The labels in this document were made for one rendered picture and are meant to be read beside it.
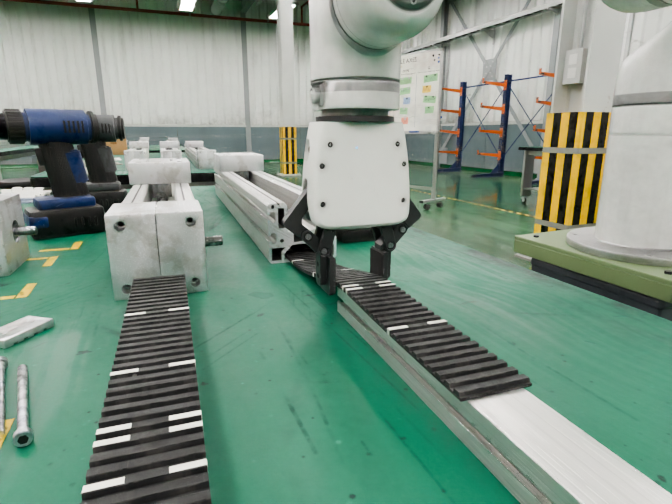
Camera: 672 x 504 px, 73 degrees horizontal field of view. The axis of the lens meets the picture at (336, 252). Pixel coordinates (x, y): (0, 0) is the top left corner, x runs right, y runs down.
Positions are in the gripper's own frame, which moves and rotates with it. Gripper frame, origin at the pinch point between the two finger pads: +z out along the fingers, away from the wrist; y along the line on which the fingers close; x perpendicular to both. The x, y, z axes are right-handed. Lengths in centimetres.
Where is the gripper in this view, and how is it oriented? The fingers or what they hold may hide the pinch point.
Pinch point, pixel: (353, 271)
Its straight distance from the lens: 47.7
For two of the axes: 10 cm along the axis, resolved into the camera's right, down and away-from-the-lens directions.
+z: 0.0, 9.7, 2.5
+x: -3.3, -2.4, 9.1
